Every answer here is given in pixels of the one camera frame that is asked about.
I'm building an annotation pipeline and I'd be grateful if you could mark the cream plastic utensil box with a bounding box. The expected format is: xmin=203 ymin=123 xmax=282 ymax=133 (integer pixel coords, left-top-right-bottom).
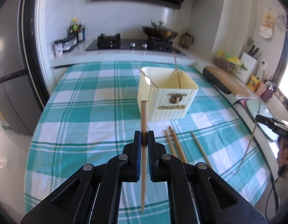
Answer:
xmin=137 ymin=67 xmax=199 ymax=122

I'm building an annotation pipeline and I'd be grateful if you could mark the dark glass kettle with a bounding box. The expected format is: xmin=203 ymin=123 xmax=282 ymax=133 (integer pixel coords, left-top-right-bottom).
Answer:
xmin=180 ymin=32 xmax=194 ymax=49

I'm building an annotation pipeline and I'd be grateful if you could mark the white knife block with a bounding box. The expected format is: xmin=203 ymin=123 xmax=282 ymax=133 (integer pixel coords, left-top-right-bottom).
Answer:
xmin=237 ymin=45 xmax=259 ymax=84

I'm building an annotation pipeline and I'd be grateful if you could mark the sauce bottles group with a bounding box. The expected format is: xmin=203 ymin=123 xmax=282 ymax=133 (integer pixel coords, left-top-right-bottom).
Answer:
xmin=68 ymin=18 xmax=85 ymax=43

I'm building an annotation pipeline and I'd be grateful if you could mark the black cable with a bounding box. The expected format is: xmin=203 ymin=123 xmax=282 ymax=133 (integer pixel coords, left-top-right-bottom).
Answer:
xmin=265 ymin=175 xmax=281 ymax=222

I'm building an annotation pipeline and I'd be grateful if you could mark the pink cloth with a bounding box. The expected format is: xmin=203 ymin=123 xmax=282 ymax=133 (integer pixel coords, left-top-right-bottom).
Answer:
xmin=233 ymin=99 xmax=248 ymax=107

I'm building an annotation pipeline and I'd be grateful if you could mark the wooden cutting board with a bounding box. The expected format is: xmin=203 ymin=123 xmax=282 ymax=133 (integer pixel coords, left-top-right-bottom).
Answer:
xmin=206 ymin=66 xmax=250 ymax=98

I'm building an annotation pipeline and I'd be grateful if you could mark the hanging wall calendar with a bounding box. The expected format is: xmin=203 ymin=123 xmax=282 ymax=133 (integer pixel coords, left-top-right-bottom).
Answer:
xmin=259 ymin=11 xmax=275 ymax=39

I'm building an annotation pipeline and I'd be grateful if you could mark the wire basket with yellow bag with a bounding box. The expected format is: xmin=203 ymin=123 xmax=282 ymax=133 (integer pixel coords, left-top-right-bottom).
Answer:
xmin=215 ymin=51 xmax=247 ymax=74

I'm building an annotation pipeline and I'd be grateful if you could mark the dark wooden chopstick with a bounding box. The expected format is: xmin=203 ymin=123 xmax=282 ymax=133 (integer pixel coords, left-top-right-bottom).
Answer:
xmin=173 ymin=52 xmax=181 ymax=89

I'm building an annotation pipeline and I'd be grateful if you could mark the metal spoon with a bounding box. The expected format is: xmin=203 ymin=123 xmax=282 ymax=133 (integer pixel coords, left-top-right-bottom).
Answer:
xmin=136 ymin=66 xmax=160 ymax=90

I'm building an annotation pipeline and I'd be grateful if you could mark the grey refrigerator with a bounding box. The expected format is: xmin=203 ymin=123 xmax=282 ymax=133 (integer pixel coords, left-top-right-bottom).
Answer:
xmin=0 ymin=0 xmax=41 ymax=135

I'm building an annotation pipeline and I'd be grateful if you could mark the yellow snack packet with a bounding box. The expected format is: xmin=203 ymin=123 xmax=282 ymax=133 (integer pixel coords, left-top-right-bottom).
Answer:
xmin=247 ymin=75 xmax=261 ymax=92

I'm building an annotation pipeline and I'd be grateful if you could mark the person's right hand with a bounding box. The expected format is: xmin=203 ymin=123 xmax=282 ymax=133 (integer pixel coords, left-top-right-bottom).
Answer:
xmin=277 ymin=139 xmax=288 ymax=167

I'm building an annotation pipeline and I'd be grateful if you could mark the teal plaid tablecloth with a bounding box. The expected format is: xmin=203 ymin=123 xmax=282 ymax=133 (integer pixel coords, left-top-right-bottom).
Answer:
xmin=23 ymin=61 xmax=272 ymax=224

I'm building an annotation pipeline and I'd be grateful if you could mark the black wok with lid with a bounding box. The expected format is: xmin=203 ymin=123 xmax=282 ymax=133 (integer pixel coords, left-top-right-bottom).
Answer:
xmin=142 ymin=20 xmax=178 ymax=40

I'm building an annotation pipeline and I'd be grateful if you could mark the black rolled mat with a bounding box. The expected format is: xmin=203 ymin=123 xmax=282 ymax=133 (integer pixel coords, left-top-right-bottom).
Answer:
xmin=202 ymin=67 xmax=231 ymax=94

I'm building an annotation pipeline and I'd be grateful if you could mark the green pot lid board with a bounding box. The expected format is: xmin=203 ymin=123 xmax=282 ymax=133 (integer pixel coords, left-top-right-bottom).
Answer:
xmin=246 ymin=100 xmax=278 ymax=142

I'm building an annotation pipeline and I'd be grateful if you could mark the black gas stove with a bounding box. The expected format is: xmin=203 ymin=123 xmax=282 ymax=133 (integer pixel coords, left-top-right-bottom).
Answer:
xmin=86 ymin=34 xmax=186 ymax=56

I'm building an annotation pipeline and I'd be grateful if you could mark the spice jar rack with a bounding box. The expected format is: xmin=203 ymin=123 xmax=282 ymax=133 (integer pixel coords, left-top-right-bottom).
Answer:
xmin=53 ymin=35 xmax=78 ymax=57

